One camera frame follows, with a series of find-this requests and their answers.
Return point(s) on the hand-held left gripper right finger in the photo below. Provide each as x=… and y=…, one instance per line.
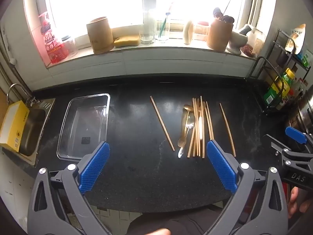
x=221, y=166

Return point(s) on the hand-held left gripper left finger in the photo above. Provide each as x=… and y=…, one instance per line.
x=94, y=166

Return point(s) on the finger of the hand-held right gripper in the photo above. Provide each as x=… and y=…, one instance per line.
x=296, y=134
x=281, y=150

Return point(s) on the wooden chopstick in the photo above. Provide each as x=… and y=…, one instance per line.
x=162, y=123
x=227, y=129

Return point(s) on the pile of wooden chopsticks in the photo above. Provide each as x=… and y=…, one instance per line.
x=195, y=137

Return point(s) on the clear plastic tray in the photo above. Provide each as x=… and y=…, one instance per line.
x=83, y=127

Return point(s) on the steel spoon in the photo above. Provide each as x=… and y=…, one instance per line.
x=188, y=127

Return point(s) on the brass spoon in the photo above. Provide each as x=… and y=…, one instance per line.
x=187, y=107

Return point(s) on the bundle of dark kitchen utensils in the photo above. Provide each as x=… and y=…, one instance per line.
x=223, y=17

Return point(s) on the person's right hand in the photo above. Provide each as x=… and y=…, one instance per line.
x=294, y=200

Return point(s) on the person's left hand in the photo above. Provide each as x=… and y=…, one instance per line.
x=160, y=232

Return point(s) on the dark metal wok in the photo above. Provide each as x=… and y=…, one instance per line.
x=303, y=110

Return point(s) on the green bottle with yellow cap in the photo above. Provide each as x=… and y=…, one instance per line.
x=280, y=85

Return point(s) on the stainless steel sink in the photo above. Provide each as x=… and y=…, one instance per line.
x=34, y=127

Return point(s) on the green packet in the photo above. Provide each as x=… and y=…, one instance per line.
x=306, y=60

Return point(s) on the black metal rack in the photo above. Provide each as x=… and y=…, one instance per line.
x=259, y=61

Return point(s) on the yellow box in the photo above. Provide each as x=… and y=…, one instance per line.
x=13, y=127

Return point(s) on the white and orange bag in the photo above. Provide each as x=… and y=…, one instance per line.
x=297, y=39

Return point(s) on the clear container of dried chili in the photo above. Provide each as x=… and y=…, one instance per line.
x=254, y=45

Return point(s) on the white stone mortar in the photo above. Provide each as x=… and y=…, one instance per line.
x=236, y=42

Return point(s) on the metal faucet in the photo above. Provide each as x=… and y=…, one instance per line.
x=14, y=87

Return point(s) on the dark pestle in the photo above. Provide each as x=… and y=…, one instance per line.
x=245, y=29

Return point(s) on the small glass jar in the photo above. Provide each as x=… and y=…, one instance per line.
x=69, y=46

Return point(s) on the bamboo utensil holder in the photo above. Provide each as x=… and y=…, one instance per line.
x=218, y=35

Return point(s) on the yellow sponge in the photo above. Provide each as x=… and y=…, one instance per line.
x=126, y=41

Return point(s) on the empty bamboo holder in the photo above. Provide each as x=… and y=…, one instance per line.
x=100, y=35

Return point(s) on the pink soap pump bottle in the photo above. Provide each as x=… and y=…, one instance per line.
x=52, y=41

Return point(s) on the red-lidded jar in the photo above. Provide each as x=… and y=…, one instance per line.
x=201, y=30

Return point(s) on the tall clear glass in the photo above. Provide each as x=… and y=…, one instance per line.
x=147, y=29

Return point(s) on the clear glass with sticks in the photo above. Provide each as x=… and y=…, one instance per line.
x=157, y=33

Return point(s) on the teal stick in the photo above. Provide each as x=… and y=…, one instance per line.
x=162, y=28

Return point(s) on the window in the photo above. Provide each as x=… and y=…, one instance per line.
x=97, y=0

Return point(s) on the white wall hook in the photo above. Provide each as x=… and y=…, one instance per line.
x=12, y=61

